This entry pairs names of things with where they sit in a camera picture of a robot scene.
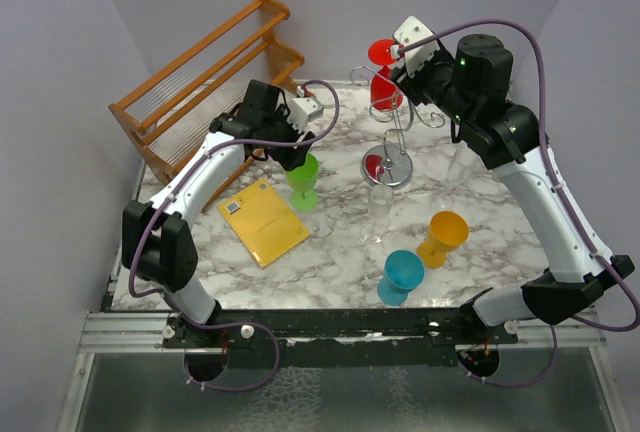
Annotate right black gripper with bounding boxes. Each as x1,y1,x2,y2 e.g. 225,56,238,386
388,44,473,128

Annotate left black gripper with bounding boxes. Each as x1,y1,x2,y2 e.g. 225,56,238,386
263,105,316,170

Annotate green plastic wine glass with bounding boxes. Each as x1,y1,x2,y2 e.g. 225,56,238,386
285,153,319,211

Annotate red plastic wine glass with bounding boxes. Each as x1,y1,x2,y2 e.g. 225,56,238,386
368,39,403,112

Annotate clear champagne flute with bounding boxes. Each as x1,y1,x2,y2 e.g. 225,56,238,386
431,146,480,212
359,184,394,246

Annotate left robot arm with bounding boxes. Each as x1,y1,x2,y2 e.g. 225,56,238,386
122,80,324,347

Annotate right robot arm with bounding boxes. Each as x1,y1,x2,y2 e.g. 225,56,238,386
391,27,635,343

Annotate chrome wine glass rack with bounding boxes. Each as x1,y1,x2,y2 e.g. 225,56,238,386
349,66,446,189

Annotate wooden shelf rack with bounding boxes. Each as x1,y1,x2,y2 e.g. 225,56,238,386
109,0,305,184

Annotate orange plastic wine glass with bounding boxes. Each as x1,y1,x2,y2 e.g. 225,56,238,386
416,210,469,269

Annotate blue plastic wine glass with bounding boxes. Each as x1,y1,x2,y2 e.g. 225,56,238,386
377,250,425,306

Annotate yellow book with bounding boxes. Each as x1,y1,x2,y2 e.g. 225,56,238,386
218,179,310,268

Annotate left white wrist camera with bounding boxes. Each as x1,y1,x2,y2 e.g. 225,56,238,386
287,86,324,134

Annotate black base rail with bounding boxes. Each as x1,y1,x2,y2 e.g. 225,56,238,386
162,308,517,369

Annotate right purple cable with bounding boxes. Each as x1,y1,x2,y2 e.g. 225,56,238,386
399,18,640,331

